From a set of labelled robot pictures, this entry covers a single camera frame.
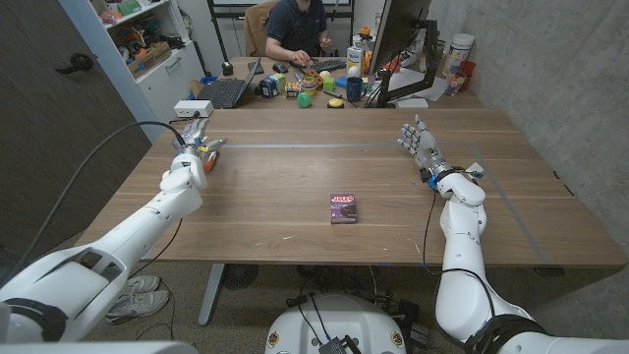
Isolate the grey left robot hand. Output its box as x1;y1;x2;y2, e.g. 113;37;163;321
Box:
171;117;229;158

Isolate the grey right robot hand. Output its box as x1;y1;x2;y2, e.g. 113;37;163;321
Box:
396;114;453;181

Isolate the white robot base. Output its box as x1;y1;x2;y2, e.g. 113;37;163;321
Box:
264;292;409;354

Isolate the orange glue stick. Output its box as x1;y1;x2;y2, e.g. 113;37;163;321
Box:
202;149;221;173

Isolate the white box device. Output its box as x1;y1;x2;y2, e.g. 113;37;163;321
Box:
173;98;215;120

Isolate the flat white box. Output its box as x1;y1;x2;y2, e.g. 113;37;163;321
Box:
394;96;430;110

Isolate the cardboard box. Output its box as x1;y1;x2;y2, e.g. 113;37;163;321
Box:
126;40;174;80

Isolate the small purple jello box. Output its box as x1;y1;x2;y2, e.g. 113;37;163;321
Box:
329;192;359;226

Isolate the white carton box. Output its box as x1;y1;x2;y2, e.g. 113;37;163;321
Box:
345;45;367;78

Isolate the black laptop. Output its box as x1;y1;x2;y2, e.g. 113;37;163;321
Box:
195;54;263;110

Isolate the white shelf cabinet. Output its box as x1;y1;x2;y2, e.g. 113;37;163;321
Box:
58;0;207;143

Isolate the clear glass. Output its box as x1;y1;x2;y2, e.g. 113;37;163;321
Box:
443;71;466;97

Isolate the red cup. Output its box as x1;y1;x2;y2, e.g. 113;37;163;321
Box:
458;59;478;92

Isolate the dark blue mug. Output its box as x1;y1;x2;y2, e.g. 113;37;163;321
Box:
345;76;369;103

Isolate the blue toy can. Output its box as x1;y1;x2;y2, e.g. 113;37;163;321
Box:
255;76;282;100

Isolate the white wipes canister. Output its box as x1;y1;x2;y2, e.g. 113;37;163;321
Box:
441;31;477;81

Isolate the black computer monitor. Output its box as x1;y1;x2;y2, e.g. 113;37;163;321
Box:
368;0;434;77

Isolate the black keyboard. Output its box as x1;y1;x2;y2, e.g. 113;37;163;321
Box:
309;58;348;75

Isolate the brown chair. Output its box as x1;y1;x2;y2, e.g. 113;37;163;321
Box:
243;0;279;58

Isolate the white sneaker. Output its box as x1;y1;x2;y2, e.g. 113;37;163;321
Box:
119;274;162;297
104;289;171;326

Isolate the grey table leg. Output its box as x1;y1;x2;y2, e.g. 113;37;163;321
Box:
197;262;227;327

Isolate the person in dark shirt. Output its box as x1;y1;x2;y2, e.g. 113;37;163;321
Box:
264;0;335;69

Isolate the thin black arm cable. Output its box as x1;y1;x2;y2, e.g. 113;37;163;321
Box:
421;188;498;322

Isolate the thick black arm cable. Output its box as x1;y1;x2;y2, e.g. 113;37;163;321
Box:
0;120;188;287

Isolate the black door handle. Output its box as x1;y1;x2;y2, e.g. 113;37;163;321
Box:
54;51;96;77

